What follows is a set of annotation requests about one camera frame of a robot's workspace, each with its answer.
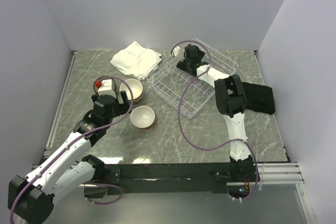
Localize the black base bar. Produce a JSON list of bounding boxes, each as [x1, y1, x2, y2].
[[83, 162, 259, 198]]

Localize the white folded cloth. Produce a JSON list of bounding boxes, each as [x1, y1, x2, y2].
[[110, 41, 162, 81]]

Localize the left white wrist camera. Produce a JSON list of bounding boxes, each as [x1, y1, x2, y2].
[[98, 86, 117, 98]]

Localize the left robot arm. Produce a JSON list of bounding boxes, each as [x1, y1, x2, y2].
[[8, 91, 133, 223]]

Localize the red floral bowl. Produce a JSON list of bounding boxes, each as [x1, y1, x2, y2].
[[128, 93, 143, 103]]

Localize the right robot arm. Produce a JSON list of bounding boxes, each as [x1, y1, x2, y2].
[[171, 44, 258, 181]]

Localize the black folded cloth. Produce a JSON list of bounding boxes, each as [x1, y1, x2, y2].
[[242, 82, 275, 115]]

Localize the aluminium frame rail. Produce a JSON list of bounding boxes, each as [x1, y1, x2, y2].
[[15, 49, 78, 219]]

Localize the beige speckled bowl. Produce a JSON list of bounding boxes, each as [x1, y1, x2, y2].
[[119, 79, 143, 100]]

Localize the white wire dish rack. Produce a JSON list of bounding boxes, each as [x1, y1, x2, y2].
[[146, 38, 238, 119]]

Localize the orange bowl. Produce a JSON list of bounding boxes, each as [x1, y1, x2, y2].
[[130, 105, 155, 129]]

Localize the black patterned bowl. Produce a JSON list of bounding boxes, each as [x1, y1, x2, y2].
[[93, 76, 117, 94]]

